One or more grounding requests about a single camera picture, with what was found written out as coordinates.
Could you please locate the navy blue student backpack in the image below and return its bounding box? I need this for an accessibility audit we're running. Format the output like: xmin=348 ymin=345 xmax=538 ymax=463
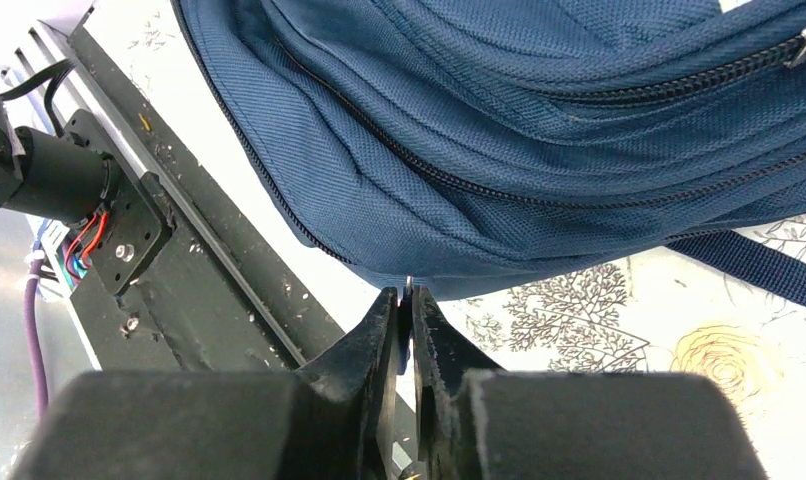
xmin=173 ymin=1 xmax=806 ymax=307

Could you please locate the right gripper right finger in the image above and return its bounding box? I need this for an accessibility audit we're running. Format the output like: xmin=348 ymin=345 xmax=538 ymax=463
xmin=410 ymin=286 xmax=766 ymax=479

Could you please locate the floral patterned table mat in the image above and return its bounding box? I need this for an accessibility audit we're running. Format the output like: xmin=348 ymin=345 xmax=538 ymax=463
xmin=85 ymin=1 xmax=806 ymax=479

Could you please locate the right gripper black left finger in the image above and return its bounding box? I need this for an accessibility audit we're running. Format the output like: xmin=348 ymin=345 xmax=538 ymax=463
xmin=13 ymin=288 xmax=399 ymax=479

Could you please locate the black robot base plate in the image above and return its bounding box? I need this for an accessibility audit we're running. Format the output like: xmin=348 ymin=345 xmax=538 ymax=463
xmin=0 ymin=24 xmax=343 ymax=370

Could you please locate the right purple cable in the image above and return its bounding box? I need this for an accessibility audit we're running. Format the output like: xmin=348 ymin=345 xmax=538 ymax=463
xmin=21 ymin=254 xmax=52 ymax=425

